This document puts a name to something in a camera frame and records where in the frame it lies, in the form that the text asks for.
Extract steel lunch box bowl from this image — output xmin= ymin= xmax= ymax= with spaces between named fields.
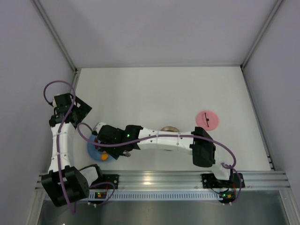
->
xmin=160 ymin=126 xmax=180 ymax=151

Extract orange fish-shaped cookie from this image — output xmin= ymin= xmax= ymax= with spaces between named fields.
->
xmin=100 ymin=153 xmax=109 ymax=162

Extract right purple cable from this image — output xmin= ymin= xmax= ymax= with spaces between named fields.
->
xmin=77 ymin=122 xmax=243 ymax=205

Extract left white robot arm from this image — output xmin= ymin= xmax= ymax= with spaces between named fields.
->
xmin=41 ymin=93 xmax=103 ymax=207

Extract slotted cable duct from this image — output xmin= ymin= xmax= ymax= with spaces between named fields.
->
xmin=110 ymin=191 xmax=221 ymax=201

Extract controller board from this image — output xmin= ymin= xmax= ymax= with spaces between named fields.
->
xmin=219 ymin=191 xmax=236 ymax=204
xmin=95 ymin=192 xmax=107 ymax=199

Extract aluminium rail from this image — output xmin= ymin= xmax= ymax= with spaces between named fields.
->
xmin=103 ymin=171 xmax=291 ymax=191

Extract blue plate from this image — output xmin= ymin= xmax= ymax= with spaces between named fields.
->
xmin=87 ymin=142 xmax=114 ymax=163

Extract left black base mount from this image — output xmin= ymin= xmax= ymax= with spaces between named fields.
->
xmin=97 ymin=174 xmax=119 ymax=189

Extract left controller board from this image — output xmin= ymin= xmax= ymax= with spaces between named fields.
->
xmin=95 ymin=192 xmax=107 ymax=199

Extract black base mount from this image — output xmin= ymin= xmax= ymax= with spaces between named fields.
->
xmin=97 ymin=174 xmax=119 ymax=189
xmin=201 ymin=173 xmax=245 ymax=189

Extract right controller board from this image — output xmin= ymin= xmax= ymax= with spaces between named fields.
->
xmin=219 ymin=191 xmax=236 ymax=204

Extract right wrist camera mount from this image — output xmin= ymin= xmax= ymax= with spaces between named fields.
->
xmin=92 ymin=122 xmax=106 ymax=135

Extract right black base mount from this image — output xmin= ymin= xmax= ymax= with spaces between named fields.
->
xmin=201 ymin=173 xmax=245 ymax=189

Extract pink lunch box lid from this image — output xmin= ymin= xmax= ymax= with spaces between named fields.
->
xmin=195 ymin=110 xmax=219 ymax=131

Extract metal tongs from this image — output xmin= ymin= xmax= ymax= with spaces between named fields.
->
xmin=122 ymin=151 xmax=131 ymax=157

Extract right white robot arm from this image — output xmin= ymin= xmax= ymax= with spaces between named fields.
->
xmin=93 ymin=123 xmax=231 ymax=180

